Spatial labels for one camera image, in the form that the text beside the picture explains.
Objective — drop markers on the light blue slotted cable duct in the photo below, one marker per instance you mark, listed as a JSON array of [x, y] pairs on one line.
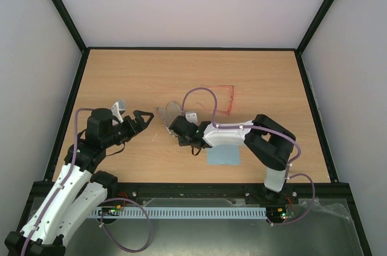
[[189, 213]]

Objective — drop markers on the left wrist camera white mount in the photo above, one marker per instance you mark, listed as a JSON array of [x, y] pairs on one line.
[[117, 109]]

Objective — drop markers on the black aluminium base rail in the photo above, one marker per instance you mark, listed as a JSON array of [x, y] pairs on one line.
[[252, 194]]

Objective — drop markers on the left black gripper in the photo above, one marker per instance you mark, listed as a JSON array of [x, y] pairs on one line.
[[135, 128]]

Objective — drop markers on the striped sunglasses case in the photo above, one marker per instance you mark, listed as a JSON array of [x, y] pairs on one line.
[[168, 114]]

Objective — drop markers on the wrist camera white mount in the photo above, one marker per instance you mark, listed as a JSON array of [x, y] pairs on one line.
[[117, 109], [191, 117]]

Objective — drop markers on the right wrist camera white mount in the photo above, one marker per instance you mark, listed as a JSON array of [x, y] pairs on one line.
[[191, 117]]

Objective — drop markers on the blue cleaning cloth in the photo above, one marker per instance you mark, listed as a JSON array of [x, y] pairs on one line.
[[223, 155]]

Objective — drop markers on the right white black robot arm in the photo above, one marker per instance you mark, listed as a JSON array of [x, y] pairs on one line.
[[273, 145]]

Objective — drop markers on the red transparent sunglasses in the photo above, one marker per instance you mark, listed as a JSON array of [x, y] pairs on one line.
[[224, 95]]

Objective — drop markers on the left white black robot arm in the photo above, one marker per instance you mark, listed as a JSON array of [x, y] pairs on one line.
[[80, 187]]

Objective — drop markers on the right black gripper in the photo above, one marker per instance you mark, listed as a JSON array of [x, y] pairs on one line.
[[175, 124]]

